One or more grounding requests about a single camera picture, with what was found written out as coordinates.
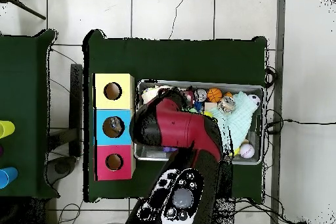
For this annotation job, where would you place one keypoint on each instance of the wooden box with three holes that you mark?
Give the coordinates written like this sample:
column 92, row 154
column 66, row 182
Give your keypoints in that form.
column 123, row 98

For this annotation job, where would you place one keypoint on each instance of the dark green table cloth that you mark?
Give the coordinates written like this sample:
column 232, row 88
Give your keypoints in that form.
column 183, row 61

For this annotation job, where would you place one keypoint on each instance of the white baseball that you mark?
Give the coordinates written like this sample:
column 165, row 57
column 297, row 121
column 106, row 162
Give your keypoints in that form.
column 247, row 151

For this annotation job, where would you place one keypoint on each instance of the mint green waffle cloth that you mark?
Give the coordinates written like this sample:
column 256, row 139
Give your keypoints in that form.
column 236, row 124

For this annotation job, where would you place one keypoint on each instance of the white and black soccer ball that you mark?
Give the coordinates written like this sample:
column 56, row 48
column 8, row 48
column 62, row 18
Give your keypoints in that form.
column 254, row 99

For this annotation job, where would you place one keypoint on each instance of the green cloth side table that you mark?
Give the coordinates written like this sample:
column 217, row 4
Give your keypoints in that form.
column 23, row 90

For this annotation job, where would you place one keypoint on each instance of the yellow plastic cup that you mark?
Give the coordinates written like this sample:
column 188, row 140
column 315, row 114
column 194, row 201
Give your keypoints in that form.
column 6, row 129

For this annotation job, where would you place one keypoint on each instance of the blue plastic cup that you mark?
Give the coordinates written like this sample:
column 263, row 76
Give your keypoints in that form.
column 8, row 177

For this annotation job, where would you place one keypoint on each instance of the orange toy basketball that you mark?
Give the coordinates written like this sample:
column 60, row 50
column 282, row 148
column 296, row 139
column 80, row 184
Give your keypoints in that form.
column 214, row 94

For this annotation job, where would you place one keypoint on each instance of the black tripod leg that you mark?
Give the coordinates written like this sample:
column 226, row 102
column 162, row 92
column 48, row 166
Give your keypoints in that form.
column 26, row 8

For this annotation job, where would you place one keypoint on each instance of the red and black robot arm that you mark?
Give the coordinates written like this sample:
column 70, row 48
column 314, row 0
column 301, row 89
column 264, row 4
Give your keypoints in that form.
column 178, row 129

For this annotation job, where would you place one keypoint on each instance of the crushed clear plastic bottle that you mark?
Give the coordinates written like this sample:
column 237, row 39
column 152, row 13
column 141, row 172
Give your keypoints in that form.
column 114, row 124

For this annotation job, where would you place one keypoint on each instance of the cream yellow waffle cloth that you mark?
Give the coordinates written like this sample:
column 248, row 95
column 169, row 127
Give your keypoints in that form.
column 148, row 94

